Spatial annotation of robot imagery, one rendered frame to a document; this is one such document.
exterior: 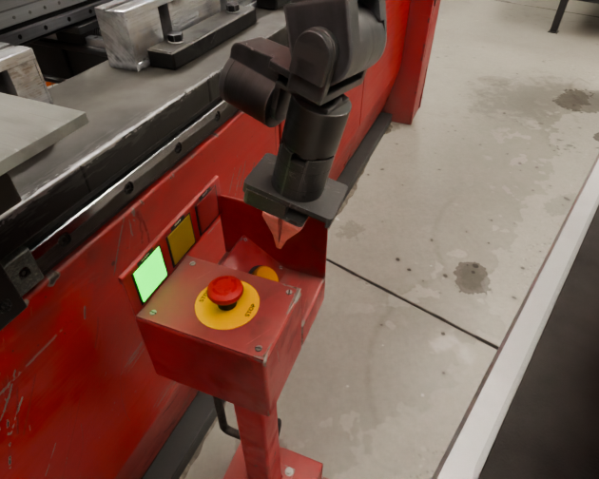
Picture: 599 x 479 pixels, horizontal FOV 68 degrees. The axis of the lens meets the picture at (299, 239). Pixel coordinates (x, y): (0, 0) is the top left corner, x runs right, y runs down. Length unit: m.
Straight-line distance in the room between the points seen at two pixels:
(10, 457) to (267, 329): 0.39
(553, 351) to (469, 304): 1.45
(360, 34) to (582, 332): 0.28
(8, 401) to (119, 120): 0.39
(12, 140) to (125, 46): 0.47
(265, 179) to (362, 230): 1.35
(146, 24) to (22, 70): 0.25
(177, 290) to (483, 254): 1.44
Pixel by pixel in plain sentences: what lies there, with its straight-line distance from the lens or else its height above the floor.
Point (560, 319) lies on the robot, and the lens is 0.19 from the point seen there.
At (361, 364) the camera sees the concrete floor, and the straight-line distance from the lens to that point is 1.40.
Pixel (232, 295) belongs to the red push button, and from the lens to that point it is 0.48.
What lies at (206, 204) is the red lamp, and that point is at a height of 0.82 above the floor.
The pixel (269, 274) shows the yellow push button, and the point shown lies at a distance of 0.61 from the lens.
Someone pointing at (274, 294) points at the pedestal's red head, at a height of 0.78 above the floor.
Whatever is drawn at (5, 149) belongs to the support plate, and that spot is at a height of 1.00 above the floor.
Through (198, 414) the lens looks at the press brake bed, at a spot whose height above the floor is 0.05.
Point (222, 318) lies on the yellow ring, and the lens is 0.50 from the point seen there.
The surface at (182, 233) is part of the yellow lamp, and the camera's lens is 0.55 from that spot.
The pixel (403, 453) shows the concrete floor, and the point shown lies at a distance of 1.29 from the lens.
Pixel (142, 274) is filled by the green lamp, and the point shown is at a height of 0.82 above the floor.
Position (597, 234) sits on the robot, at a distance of 0.23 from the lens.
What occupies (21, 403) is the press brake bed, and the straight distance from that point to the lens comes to 0.69.
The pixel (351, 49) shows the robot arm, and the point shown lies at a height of 1.05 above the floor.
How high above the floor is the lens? 1.17
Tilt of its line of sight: 42 degrees down
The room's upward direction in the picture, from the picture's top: straight up
